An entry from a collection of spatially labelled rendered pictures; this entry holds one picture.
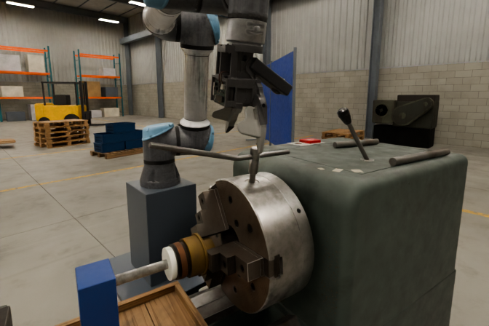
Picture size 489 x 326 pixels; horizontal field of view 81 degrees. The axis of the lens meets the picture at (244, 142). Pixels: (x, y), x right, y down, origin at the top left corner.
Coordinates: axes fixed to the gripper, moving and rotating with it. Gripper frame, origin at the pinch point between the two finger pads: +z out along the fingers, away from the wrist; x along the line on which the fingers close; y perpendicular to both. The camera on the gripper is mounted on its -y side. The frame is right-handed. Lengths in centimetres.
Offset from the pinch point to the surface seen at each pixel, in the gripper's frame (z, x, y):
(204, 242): 22.7, 1.1, 8.3
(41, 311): 161, -139, 62
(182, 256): 22.9, 3.3, 14.2
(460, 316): 133, 2, -178
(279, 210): 12.9, 8.8, -5.0
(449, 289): 49, 22, -71
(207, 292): 49, -9, 2
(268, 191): 10.6, 4.2, -5.0
